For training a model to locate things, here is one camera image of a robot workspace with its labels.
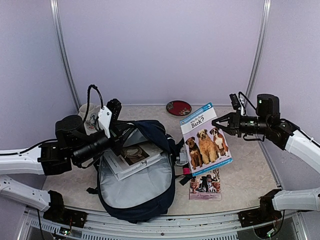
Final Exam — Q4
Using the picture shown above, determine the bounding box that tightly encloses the white charger with cable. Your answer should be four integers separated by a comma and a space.
175, 147, 189, 167

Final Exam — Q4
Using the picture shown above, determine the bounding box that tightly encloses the red floral plate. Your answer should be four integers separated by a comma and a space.
165, 100, 192, 116

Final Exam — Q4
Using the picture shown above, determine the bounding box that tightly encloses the white ceramic mug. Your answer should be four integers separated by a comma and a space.
78, 103, 100, 135

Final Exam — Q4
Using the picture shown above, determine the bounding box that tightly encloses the navy blue backpack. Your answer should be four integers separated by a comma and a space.
86, 119, 183, 224

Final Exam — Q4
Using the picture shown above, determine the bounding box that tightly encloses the aluminium corner post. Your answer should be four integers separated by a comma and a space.
245, 0, 272, 99
49, 0, 81, 110

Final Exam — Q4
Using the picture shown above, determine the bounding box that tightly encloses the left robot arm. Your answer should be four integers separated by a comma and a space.
0, 113, 124, 228

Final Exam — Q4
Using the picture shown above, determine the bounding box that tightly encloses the right aluminium corner post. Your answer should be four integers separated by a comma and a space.
245, 0, 272, 99

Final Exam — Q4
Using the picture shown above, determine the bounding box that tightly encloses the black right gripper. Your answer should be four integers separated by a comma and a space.
212, 109, 271, 138

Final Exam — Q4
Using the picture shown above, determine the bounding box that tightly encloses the pink cover book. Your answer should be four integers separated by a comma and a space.
189, 168, 222, 201

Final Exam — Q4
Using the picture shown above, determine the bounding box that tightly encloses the left aluminium corner post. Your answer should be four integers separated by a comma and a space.
49, 0, 81, 110

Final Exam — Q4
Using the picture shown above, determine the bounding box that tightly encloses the dog cover book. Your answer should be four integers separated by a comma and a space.
179, 102, 233, 176

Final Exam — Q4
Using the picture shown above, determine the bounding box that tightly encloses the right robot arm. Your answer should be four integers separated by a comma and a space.
211, 92, 320, 227

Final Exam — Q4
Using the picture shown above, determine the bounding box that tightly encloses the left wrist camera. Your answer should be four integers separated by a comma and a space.
96, 98, 122, 139

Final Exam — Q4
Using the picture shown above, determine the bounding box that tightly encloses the pink small cap object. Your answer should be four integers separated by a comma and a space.
182, 167, 192, 176

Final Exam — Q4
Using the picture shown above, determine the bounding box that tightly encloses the white grey book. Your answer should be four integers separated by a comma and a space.
103, 142, 163, 181

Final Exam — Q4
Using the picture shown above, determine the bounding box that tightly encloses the metal front rail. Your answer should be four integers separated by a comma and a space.
23, 197, 310, 240

